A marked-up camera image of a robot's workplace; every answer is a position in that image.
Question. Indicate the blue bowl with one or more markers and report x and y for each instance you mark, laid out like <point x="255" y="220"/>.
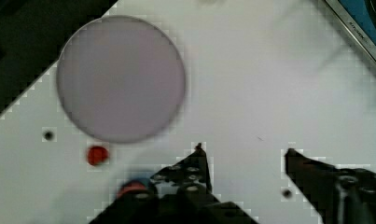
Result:
<point x="146" y="181"/>

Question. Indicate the round lilac plate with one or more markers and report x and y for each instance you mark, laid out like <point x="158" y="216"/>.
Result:
<point x="120" y="79"/>

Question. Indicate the small red strawberry toy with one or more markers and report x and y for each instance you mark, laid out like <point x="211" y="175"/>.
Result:
<point x="97" y="155"/>

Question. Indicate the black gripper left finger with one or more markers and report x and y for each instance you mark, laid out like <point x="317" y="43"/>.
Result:
<point x="192" y="169"/>

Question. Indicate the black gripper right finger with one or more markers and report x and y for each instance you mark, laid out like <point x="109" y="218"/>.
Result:
<point x="338" y="195"/>

